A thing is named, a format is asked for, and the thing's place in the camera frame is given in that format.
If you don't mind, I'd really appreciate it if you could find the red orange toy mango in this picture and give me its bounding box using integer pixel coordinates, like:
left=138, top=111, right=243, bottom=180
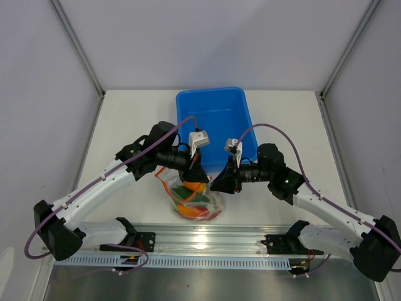
left=176, top=204, right=207, bottom=218

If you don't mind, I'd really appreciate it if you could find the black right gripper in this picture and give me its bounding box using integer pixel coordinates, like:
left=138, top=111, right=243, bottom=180
left=210, top=156, right=272, bottom=195

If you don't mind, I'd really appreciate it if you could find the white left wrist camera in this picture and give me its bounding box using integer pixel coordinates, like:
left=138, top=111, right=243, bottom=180
left=188, top=130, right=210, bottom=157

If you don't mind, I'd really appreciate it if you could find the dark green toy cucumber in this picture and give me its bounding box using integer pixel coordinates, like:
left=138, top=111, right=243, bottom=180
left=171, top=186, right=209, bottom=203

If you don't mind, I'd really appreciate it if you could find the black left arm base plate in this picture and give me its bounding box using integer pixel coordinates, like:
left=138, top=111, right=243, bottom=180
left=134, top=232, right=156, bottom=253

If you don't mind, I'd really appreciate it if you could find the blue plastic bin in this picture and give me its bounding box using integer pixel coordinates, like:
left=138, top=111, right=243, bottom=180
left=175, top=87, right=253, bottom=174

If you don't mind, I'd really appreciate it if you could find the aluminium frame post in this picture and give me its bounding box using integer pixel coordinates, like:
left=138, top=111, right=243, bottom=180
left=48, top=0, right=105, bottom=97
left=320, top=0, right=384, bottom=101

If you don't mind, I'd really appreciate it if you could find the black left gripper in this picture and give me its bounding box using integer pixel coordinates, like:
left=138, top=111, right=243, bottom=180
left=157, top=144, right=209, bottom=184

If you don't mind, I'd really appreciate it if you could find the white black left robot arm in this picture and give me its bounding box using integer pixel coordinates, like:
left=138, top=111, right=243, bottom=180
left=33, top=121, right=210, bottom=261

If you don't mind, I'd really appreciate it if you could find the yellow orange toy mango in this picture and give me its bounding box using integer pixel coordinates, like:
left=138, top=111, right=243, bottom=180
left=183, top=181, right=207, bottom=193

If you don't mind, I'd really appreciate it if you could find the aluminium front rail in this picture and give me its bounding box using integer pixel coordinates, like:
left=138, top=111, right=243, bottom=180
left=43, top=221, right=358, bottom=260

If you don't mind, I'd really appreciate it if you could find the left aluminium frame post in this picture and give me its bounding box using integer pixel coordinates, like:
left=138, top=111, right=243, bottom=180
left=48, top=0, right=105, bottom=97

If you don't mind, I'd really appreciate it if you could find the red toy chili pepper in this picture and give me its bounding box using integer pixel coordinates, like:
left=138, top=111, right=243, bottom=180
left=199, top=208, right=222, bottom=221

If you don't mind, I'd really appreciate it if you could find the clear orange-zipper zip bag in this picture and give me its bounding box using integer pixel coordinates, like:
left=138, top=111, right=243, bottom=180
left=155, top=167, right=226, bottom=222

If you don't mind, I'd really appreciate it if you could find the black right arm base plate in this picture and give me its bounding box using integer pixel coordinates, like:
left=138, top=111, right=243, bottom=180
left=260, top=235, right=323, bottom=255

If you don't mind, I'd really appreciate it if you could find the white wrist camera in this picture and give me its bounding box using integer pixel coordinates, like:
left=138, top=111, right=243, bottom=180
left=224, top=138, right=242, bottom=167
left=188, top=130, right=210, bottom=157

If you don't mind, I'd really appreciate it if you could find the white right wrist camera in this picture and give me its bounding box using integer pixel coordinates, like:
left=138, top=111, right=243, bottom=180
left=224, top=138, right=242, bottom=167

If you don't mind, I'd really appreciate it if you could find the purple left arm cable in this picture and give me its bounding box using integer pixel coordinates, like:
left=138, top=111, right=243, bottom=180
left=24, top=115, right=200, bottom=277

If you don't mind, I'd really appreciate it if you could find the right aluminium frame post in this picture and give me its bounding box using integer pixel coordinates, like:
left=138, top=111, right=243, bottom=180
left=320, top=0, right=384, bottom=101

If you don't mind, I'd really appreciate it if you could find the white slotted cable duct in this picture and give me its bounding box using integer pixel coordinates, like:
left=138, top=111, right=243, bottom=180
left=55, top=254, right=291, bottom=270

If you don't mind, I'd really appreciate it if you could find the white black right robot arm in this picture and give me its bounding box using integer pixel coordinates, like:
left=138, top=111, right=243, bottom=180
left=211, top=139, right=400, bottom=282

